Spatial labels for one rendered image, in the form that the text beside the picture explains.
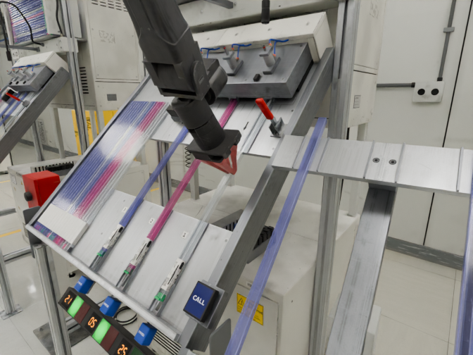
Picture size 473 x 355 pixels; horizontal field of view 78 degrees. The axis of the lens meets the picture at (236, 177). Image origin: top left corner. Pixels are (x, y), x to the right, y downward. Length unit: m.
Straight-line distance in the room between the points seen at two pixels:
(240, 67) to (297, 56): 0.15
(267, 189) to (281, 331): 0.42
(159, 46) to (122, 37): 1.64
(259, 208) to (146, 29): 0.35
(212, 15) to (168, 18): 0.57
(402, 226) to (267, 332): 1.67
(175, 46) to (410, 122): 1.94
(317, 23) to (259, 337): 0.82
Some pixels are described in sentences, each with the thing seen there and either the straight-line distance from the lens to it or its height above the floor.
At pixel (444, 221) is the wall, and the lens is 2.35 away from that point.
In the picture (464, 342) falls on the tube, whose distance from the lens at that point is 0.38.
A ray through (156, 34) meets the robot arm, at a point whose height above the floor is 1.18.
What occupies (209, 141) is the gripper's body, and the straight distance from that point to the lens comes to 0.55.
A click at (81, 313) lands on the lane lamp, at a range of 0.76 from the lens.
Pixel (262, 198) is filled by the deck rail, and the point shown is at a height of 0.91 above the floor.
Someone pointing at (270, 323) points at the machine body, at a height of 0.52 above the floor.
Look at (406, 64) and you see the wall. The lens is 2.24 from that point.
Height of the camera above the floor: 1.10
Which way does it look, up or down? 16 degrees down
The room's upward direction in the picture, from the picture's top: straight up
